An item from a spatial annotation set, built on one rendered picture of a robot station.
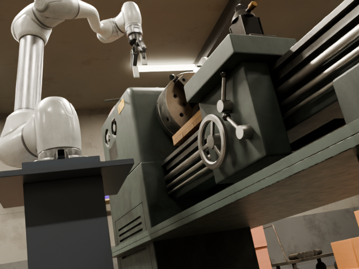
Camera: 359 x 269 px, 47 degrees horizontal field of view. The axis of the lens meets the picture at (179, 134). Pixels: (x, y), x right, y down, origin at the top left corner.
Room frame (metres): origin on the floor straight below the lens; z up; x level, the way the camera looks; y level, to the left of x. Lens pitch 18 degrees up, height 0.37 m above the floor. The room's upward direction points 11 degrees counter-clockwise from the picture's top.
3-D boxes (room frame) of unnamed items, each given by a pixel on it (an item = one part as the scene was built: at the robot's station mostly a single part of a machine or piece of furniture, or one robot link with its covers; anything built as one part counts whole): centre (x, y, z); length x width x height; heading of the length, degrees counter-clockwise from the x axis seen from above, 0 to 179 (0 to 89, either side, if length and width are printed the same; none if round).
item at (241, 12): (1.21, -0.28, 1.14); 0.08 x 0.08 x 0.03
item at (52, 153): (1.40, 0.43, 0.83); 0.22 x 0.18 x 0.06; 19
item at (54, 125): (1.43, 0.45, 0.97); 0.18 x 0.16 x 0.22; 58
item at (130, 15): (1.97, 0.15, 1.76); 0.13 x 0.11 x 0.16; 58
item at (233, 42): (1.18, -0.34, 0.90); 0.53 x 0.30 x 0.06; 116
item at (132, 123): (2.13, 0.11, 1.06); 0.59 x 0.48 x 0.39; 26
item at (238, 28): (1.21, -0.28, 1.07); 0.07 x 0.07 x 0.10; 26
